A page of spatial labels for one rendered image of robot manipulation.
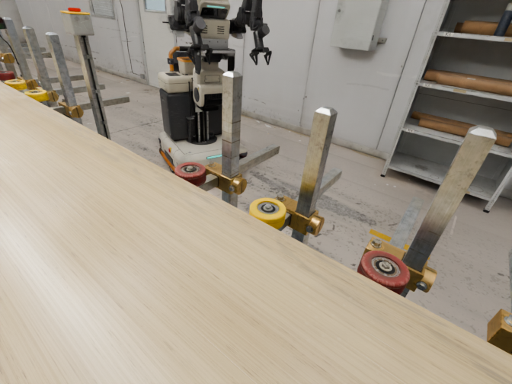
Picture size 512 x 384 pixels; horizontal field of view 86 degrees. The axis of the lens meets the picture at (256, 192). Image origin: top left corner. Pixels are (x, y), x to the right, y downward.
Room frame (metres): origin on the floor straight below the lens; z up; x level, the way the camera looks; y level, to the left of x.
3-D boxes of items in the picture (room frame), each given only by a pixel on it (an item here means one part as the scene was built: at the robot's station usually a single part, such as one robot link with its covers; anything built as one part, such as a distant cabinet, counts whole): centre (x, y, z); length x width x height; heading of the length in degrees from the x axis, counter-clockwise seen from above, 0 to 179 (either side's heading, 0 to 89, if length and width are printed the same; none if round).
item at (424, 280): (0.42, -0.31, 0.83); 0.14 x 0.06 x 0.05; 55
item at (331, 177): (0.65, -0.14, 0.83); 0.43 x 0.03 x 0.04; 145
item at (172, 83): (2.42, 0.59, 0.59); 0.55 x 0.34 x 0.83; 125
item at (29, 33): (1.41, 1.10, 0.90); 0.04 x 0.04 x 0.48; 55
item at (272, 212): (0.48, -0.03, 0.85); 0.08 x 0.08 x 0.11
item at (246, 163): (0.79, 0.06, 0.84); 0.43 x 0.03 x 0.04; 145
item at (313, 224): (0.57, -0.11, 0.83); 0.14 x 0.06 x 0.05; 55
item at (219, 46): (2.10, 0.37, 0.99); 0.28 x 0.16 x 0.22; 125
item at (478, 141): (0.41, -0.33, 0.90); 0.04 x 0.04 x 0.48; 55
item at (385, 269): (0.34, -0.23, 0.85); 0.08 x 0.08 x 0.11
